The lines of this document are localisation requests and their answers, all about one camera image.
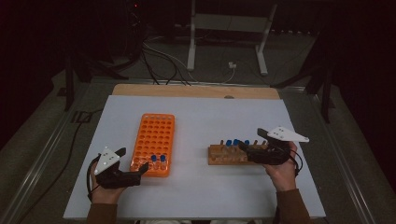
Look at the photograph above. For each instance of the black square floor bracket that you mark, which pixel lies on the black square floor bracket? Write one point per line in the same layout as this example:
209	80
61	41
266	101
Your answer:
81	117

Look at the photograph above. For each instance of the black tripod stand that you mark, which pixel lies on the black tripod stand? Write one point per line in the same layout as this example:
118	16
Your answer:
325	93
69	84

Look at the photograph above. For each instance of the person's left hand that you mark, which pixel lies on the person's left hand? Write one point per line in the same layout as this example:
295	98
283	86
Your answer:
104	196

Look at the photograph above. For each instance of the white paper work mat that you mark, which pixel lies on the white paper work mat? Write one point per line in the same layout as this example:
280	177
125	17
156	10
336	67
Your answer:
199	124

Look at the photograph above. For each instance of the wooden test tube rack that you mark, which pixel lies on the wooden test tube rack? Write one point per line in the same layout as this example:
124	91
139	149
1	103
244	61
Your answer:
224	157

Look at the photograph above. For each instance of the wooden table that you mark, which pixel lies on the wooden table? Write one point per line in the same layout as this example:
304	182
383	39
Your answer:
193	91

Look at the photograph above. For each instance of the orange plastic tube rack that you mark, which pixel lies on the orange plastic tube rack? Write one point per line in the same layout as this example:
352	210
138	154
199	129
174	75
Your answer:
152	137

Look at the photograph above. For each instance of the metal floor rail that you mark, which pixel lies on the metal floor rail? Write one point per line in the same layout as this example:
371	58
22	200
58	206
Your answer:
342	161
40	161

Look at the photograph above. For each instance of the white metal stand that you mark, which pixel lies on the white metal stand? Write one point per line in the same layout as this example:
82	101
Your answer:
232	22

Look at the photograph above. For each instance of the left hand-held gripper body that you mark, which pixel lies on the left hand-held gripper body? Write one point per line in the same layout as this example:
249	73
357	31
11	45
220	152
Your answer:
107	160

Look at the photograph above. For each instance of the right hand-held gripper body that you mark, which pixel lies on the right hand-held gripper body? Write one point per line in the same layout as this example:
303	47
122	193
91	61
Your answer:
288	135

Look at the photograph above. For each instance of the person's right hand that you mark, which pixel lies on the person's right hand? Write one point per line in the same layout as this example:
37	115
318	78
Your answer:
283	177

